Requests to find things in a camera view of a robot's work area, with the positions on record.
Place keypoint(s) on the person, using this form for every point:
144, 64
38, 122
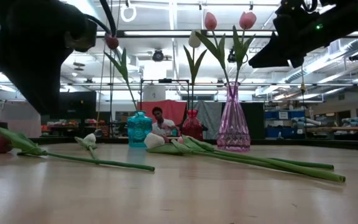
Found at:
163, 124

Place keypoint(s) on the pink artificial tulip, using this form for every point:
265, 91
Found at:
210, 21
247, 20
181, 140

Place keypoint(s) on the black monitor screen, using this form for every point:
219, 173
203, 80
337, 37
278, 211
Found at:
76, 105

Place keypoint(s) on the pink glass vase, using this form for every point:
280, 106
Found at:
233, 130

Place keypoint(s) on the teal glass vase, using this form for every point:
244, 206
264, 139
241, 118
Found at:
139, 130

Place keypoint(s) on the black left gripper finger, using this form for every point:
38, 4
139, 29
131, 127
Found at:
42, 84

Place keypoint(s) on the black stand frame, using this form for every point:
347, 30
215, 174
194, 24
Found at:
165, 80

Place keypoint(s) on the red glass vase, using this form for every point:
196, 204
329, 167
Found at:
193, 127

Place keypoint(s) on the black overhead rig beam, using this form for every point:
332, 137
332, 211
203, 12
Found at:
154, 36

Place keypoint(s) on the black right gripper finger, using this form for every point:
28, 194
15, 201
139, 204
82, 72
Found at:
275, 57

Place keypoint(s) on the blue storage bins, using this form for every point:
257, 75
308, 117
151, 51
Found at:
278, 123

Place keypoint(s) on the black ceiling camera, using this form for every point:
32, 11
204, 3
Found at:
158, 55
231, 56

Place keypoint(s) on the grey hanging cloth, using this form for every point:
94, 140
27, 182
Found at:
210, 115

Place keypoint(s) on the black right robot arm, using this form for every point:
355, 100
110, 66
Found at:
346, 21

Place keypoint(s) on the white board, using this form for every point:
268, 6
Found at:
14, 118

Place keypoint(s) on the red hanging cloth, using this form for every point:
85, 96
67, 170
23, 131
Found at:
172, 110

